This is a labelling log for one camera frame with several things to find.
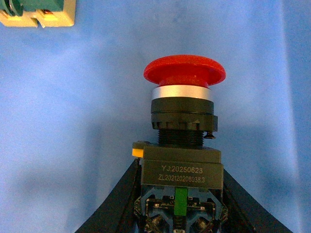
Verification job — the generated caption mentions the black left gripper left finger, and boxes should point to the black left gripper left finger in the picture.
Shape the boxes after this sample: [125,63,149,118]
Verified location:
[77,159,141,233]

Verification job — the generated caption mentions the green white switch part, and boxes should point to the green white switch part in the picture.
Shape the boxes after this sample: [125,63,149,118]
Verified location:
[0,0,76,28]

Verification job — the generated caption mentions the red mushroom push button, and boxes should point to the red mushroom push button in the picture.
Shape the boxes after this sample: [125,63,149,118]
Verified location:
[132,55,228,233]

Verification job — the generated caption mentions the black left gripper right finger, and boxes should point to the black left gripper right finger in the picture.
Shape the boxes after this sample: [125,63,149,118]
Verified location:
[221,170,291,233]

